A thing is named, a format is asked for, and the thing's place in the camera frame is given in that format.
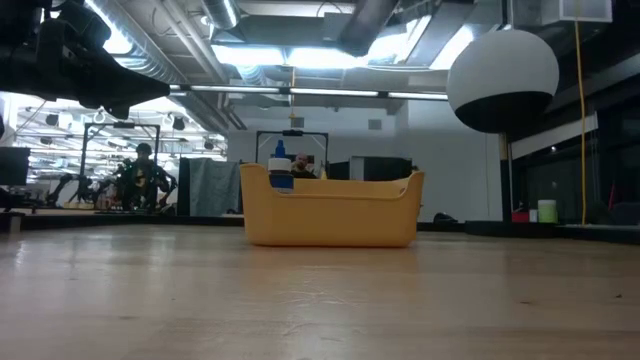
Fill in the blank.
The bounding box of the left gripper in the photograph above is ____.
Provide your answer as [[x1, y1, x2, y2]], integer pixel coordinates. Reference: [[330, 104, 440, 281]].
[[0, 0, 171, 121]]

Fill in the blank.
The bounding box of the large blue food colouring bottle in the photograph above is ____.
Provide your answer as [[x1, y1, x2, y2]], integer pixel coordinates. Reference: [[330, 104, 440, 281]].
[[267, 139, 296, 195]]

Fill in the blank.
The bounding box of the person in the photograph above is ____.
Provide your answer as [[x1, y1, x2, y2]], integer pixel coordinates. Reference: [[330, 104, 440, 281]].
[[117, 142, 179, 211], [292, 152, 319, 180]]

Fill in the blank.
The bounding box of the grey partition screen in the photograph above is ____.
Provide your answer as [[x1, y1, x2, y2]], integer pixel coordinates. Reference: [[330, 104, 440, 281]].
[[177, 156, 244, 218]]

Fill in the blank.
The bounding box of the black monitor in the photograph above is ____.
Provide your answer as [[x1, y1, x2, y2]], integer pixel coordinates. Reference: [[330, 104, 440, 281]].
[[363, 155, 414, 180], [0, 146, 32, 187]]

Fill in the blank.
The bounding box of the grey ceiling box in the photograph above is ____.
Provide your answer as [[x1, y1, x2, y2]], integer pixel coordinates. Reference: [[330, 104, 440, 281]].
[[322, 11, 354, 44]]

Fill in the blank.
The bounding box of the yellow plastic bin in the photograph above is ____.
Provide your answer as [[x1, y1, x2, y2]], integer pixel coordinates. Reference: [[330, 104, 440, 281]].
[[239, 162, 426, 249]]

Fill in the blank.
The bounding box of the large white sphere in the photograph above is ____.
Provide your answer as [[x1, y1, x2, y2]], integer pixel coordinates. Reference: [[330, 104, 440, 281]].
[[445, 28, 561, 135]]

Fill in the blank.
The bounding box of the pale green container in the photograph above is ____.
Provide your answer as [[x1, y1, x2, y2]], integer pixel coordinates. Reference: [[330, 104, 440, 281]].
[[537, 199, 558, 224]]

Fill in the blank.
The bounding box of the white ceiling box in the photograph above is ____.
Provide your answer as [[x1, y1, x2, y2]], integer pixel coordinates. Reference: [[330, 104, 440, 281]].
[[558, 0, 614, 25]]

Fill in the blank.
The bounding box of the black rig frame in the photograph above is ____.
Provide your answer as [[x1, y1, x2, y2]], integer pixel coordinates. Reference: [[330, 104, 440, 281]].
[[79, 121, 162, 201], [255, 129, 330, 176]]

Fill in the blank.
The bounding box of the silver ribbed ceiling duct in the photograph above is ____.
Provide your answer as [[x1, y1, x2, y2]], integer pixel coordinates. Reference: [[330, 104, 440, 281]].
[[89, 0, 206, 86]]

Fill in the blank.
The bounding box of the long ceiling light rail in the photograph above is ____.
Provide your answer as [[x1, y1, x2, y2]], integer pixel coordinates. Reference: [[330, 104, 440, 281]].
[[168, 82, 450, 101]]

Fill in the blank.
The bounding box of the dark vertical post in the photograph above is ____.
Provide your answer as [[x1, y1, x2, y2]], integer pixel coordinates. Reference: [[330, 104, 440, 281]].
[[498, 132, 513, 224]]

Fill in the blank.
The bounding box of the black aluminium table frame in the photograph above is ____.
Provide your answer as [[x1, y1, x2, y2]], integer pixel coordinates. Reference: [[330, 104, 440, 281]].
[[0, 212, 640, 245]]

